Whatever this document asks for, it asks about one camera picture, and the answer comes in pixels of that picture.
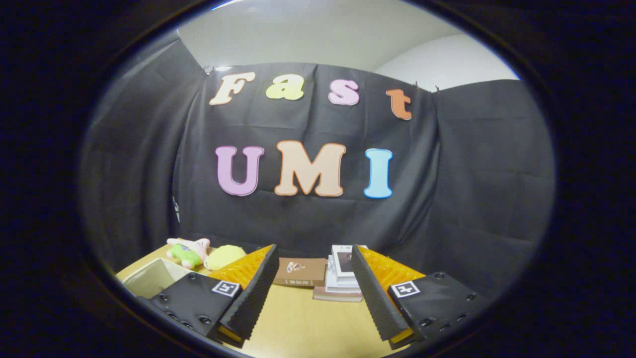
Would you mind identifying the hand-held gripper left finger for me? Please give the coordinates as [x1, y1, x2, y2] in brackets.
[149, 244, 280, 349]

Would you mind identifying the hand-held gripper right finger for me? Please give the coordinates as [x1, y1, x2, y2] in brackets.
[351, 244, 490, 350]

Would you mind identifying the beige cardboard storage box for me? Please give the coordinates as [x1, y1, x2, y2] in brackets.
[122, 258, 199, 300]

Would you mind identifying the plain white book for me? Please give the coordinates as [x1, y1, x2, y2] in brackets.
[325, 256, 361, 294]

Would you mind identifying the yellow plush toy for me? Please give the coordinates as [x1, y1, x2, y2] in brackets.
[205, 245, 247, 271]

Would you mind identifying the pink and green plush toy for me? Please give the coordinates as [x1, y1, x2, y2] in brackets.
[166, 238, 211, 269]

